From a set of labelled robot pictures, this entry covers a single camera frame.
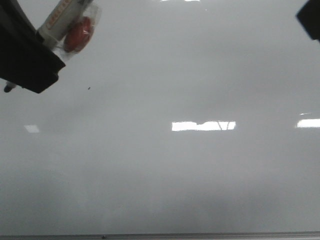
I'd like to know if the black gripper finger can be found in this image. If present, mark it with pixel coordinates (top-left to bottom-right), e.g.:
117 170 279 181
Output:
296 0 320 41
0 0 66 94

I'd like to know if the black white whiteboard marker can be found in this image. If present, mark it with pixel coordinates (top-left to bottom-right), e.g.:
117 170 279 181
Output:
3 0 76 94

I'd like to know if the white glossy whiteboard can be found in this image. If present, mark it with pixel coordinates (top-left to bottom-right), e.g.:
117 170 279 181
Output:
0 0 320 235

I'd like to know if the grey aluminium whiteboard frame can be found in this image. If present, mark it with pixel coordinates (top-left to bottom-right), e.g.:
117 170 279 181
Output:
0 231 320 240

